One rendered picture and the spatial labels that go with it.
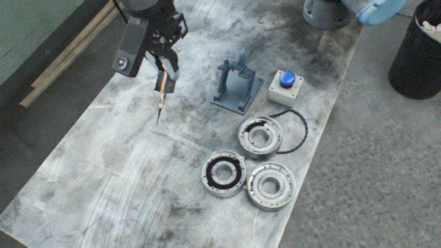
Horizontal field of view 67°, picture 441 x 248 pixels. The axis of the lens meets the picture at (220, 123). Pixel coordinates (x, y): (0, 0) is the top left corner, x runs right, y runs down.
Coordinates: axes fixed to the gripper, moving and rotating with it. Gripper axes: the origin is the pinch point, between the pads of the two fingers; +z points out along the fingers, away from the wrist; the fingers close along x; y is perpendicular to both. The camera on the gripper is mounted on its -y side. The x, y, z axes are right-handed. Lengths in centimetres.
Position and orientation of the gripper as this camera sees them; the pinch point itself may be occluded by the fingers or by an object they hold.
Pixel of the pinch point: (167, 76)
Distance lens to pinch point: 77.1
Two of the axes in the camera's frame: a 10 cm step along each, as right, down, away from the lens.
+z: 1.4, 5.0, 8.5
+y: 5.2, -7.7, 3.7
